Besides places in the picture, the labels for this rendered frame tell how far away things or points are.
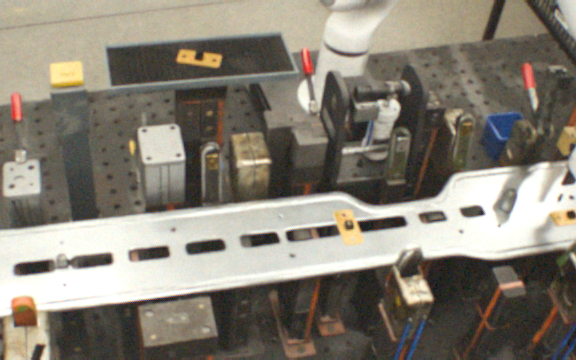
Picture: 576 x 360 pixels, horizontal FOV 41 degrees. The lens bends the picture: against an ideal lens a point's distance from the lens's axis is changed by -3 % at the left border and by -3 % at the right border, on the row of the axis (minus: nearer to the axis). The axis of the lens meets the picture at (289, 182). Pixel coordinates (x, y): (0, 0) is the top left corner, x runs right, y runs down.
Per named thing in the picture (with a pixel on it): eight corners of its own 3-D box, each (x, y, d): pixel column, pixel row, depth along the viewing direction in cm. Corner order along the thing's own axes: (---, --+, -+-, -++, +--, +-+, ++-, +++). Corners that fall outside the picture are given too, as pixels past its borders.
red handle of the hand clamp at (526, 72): (534, 134, 163) (519, 63, 165) (528, 137, 165) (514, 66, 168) (551, 133, 164) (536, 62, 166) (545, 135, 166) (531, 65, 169)
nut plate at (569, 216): (556, 226, 155) (559, 222, 154) (548, 212, 157) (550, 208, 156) (591, 221, 157) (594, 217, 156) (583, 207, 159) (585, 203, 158)
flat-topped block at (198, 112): (178, 229, 183) (177, 79, 151) (173, 204, 188) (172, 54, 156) (220, 224, 186) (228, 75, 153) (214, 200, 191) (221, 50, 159)
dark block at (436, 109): (386, 241, 187) (425, 108, 157) (377, 219, 192) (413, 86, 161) (405, 238, 188) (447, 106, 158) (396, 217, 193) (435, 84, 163)
